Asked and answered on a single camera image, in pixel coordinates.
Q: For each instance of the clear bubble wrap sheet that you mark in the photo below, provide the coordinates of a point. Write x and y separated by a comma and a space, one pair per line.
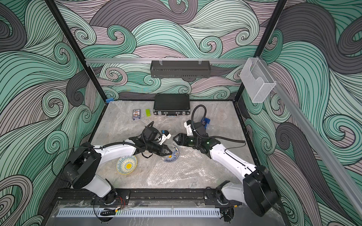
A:
191, 170

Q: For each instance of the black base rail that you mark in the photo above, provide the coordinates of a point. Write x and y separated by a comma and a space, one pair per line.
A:
208, 196

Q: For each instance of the blue playing cards box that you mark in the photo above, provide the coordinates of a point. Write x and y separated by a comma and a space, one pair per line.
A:
136, 114

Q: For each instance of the clear acrylic wall holder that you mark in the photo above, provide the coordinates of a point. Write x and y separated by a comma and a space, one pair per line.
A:
257, 79

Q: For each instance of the black hard case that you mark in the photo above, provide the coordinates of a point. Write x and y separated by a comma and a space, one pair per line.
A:
171, 104

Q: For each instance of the blue toy brick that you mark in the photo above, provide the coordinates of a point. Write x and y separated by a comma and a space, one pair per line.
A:
109, 100

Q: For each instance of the white slotted cable duct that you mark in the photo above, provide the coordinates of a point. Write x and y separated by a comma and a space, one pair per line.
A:
141, 213

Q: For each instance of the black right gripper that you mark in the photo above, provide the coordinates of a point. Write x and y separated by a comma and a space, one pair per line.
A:
183, 137

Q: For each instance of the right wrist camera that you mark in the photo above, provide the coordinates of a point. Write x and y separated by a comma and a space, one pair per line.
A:
188, 128

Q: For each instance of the black wall shelf tray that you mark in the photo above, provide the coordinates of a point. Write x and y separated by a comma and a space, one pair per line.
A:
180, 69

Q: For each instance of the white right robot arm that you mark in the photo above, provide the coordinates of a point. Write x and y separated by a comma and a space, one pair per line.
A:
257, 188

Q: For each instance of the blue tape dispenser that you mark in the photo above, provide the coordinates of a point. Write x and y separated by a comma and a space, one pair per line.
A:
205, 122

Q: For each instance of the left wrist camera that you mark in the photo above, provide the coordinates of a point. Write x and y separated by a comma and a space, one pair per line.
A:
165, 135

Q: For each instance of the yellow centre patterned bowl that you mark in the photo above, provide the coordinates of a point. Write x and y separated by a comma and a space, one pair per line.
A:
126, 164

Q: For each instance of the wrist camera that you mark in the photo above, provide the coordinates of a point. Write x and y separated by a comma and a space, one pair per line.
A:
188, 128
165, 135

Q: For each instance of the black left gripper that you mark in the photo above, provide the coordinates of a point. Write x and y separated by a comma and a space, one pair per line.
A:
163, 149

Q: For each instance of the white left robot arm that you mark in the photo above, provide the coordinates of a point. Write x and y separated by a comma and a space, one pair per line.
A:
82, 165

